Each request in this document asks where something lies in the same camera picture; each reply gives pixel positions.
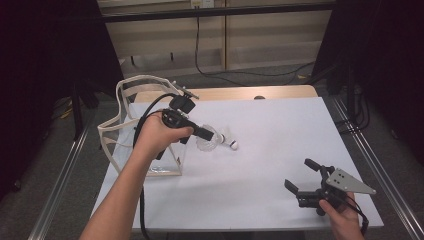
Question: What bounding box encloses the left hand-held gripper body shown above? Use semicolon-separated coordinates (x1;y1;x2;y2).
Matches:
161;81;201;146

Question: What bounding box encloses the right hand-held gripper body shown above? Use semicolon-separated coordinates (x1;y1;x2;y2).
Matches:
295;164;378;218

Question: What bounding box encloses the white feather shuttlecock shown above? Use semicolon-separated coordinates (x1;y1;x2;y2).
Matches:
222;125;240;151
195;124;226;153

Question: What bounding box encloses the clear bag with cream trim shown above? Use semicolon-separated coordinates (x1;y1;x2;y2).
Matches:
96;74;185;178

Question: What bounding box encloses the person's right hand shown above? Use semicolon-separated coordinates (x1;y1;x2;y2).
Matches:
318;191;367;240

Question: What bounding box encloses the person's left hand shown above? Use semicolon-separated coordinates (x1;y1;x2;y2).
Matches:
133;111;195;161

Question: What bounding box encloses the black metal stand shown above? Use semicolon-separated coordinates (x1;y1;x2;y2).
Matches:
71;83;84;141

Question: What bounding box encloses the dark curtain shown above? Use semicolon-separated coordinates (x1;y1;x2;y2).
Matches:
311;0;424;161
0;0;125;201

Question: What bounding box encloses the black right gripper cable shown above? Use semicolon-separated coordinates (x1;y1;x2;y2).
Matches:
338;193;370;237

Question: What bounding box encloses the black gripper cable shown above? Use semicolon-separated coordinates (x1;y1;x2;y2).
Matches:
132;92;178;240
338;193;370;237

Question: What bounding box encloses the metal floor rail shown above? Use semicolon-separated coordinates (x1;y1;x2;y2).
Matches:
333;96;424;240
28;124;93;240

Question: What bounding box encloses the black power cable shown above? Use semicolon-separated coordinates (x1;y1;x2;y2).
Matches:
194;5;316;87

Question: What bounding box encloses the black floor cable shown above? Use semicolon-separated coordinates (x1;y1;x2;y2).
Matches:
334;88;372;135

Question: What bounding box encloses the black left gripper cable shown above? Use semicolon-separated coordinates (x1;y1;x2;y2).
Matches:
132;92;178;240

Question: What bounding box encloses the white wall socket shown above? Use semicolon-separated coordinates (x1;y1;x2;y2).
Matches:
189;0;215;9

